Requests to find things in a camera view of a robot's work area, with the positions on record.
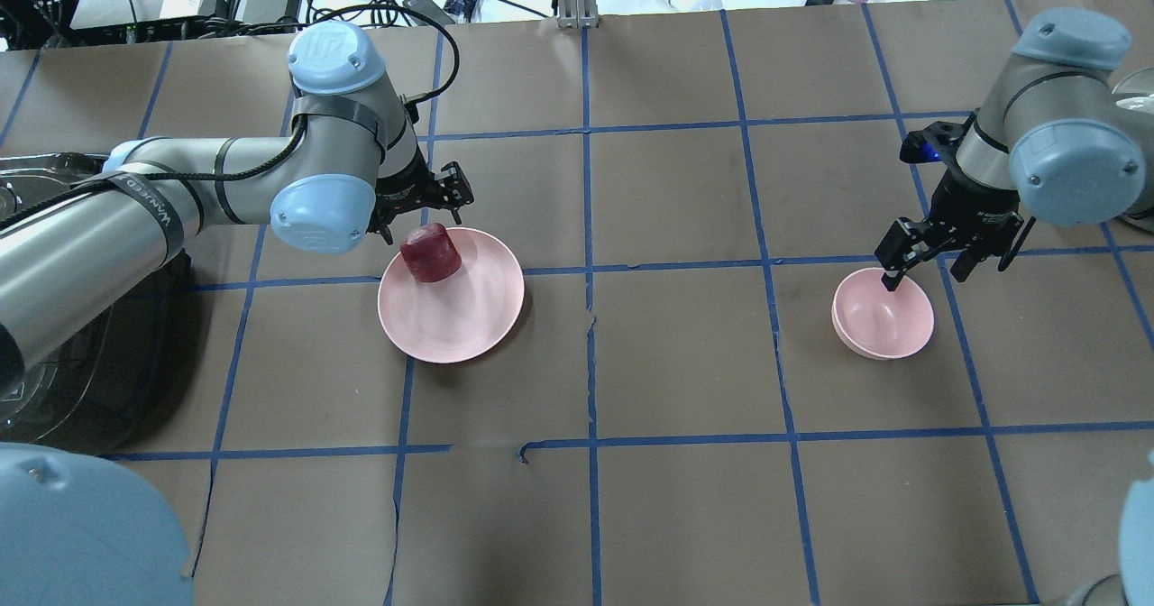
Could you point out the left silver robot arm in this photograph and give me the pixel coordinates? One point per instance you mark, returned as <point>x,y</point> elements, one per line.
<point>351,163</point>

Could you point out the steel steamer pot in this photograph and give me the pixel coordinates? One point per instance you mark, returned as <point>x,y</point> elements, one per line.
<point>1135,92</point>

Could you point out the pink plate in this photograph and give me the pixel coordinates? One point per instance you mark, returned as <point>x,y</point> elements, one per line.
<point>462,316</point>

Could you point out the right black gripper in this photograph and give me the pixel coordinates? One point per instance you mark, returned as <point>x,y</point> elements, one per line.
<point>969,206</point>

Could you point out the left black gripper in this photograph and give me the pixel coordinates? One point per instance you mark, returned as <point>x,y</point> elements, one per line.
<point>399,190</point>

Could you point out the pink bowl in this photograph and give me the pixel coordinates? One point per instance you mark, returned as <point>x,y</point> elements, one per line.
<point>878,324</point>

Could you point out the dark grey rice cooker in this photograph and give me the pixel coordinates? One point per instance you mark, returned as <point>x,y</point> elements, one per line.
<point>72,381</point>

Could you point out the red apple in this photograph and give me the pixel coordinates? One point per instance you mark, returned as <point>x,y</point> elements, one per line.
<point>430,254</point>

